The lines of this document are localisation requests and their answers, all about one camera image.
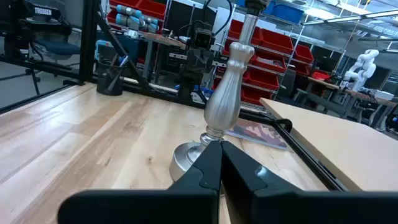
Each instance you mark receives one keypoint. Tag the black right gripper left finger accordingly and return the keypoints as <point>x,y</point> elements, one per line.
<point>140,208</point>

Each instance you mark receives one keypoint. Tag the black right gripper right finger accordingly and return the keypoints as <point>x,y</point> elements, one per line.
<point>311,208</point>

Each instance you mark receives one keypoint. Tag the silver lamp stand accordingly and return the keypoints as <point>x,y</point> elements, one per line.
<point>224,102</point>

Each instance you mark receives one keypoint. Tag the blue grey robot arm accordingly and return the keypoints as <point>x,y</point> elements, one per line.
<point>133,18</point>

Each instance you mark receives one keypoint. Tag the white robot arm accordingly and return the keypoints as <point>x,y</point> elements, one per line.
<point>362,67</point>

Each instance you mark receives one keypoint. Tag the red plastic storage bin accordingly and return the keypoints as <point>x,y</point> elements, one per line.
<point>236,29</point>
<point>320,74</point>
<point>255,95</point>
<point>276,40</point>
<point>270,63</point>
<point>261,79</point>
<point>152,7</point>
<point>303,53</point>

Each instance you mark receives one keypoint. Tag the light wooden desk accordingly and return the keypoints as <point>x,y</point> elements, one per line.
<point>342,146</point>

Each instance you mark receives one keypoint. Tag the blue pen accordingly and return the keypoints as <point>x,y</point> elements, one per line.
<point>123,60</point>

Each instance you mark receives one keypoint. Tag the blue plastic storage bin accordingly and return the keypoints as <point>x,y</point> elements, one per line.
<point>287,12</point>

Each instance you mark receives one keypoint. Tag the blue office chair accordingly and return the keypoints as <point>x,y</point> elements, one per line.
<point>57,47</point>

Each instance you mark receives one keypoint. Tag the black Trossen branded equipment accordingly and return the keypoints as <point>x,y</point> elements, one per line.
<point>43,18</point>

